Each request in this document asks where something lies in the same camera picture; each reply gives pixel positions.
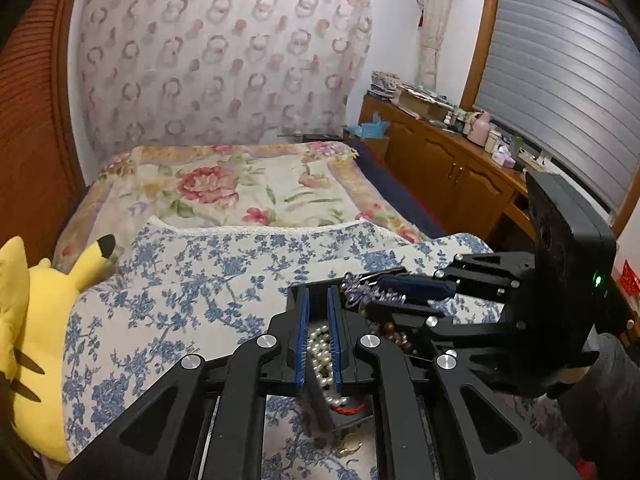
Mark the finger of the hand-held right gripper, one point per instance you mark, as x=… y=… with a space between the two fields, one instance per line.
x=465 y=330
x=415 y=287

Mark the red paper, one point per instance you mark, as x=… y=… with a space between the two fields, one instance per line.
x=631 y=277

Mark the small cardboard box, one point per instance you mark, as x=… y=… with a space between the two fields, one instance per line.
x=377 y=147

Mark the dark blue bed sheet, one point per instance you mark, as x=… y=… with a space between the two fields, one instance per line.
x=400 y=195

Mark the pink thermos jug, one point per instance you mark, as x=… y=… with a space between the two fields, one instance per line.
x=479 y=132

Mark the long cardboard box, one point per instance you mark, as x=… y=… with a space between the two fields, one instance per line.
x=420 y=105

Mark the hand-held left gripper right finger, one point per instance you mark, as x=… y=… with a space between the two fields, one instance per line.
x=334 y=340

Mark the blue tissue paper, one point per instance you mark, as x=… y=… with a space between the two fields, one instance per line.
x=370 y=127

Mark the pile of papers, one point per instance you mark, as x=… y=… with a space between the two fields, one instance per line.
x=382 y=82

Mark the blue floral tablecloth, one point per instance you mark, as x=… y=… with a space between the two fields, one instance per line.
x=200 y=285

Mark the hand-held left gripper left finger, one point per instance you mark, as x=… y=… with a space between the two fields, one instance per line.
x=300 y=340

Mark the tissue box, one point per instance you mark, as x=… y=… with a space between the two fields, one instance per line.
x=504 y=157

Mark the yellow plush toy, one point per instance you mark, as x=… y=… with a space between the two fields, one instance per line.
x=40 y=310

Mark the green bottle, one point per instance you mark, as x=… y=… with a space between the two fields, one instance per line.
x=516 y=146

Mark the jewelled hair clip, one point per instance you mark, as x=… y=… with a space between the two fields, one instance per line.
x=365 y=292

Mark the person's right forearm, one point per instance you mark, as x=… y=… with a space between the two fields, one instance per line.
x=610 y=400

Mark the lace window curtain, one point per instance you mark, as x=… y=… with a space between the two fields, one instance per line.
x=432 y=35

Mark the grey window blind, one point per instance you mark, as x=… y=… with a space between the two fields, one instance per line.
x=550 y=70

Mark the wooden sideboard cabinet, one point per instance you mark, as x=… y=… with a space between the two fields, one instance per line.
x=450 y=160

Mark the floral bed blanket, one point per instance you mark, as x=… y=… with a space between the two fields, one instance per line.
x=250 y=185

